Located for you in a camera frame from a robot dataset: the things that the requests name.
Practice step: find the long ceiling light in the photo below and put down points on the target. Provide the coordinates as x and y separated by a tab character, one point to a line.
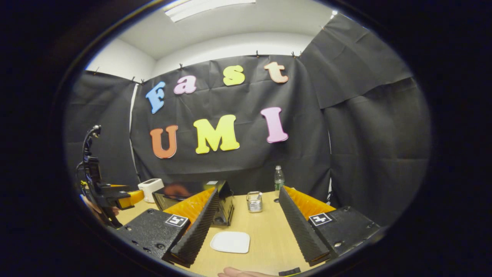
207	8

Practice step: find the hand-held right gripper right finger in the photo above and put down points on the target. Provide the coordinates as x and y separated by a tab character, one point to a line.
300	227

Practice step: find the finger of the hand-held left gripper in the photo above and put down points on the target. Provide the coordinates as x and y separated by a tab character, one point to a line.
134	197

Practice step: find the white toaster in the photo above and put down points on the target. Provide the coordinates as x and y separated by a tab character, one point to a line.
150	188

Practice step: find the white square plate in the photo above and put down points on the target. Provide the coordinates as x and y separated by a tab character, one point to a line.
230	242

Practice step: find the black backdrop cloth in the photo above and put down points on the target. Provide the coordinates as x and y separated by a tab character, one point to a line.
246	161

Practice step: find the clear plastic water bottle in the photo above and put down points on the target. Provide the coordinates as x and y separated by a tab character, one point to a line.
279	179

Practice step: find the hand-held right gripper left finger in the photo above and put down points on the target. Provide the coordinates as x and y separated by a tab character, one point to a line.
198	231

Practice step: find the black electric oven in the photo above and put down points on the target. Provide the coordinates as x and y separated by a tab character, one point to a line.
226	204

